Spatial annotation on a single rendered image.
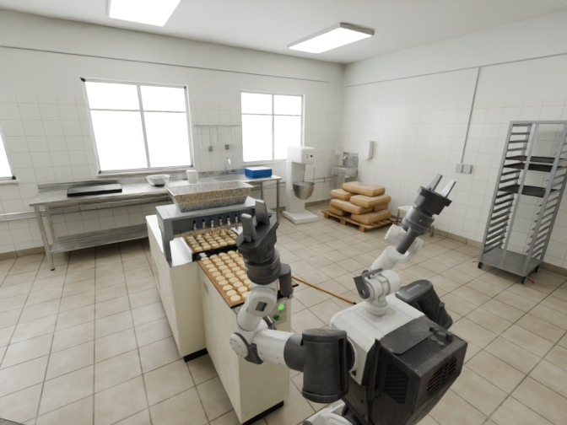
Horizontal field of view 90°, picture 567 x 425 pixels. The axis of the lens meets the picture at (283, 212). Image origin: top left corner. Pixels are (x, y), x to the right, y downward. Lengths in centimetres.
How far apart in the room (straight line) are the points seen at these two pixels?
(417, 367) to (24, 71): 494
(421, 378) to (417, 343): 10
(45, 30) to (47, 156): 153
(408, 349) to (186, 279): 163
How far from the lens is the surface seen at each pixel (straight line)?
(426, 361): 81
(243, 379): 183
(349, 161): 649
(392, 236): 111
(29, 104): 498
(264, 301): 74
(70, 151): 495
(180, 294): 219
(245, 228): 59
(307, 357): 77
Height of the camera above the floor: 175
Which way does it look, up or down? 17 degrees down
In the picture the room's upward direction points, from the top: straight up
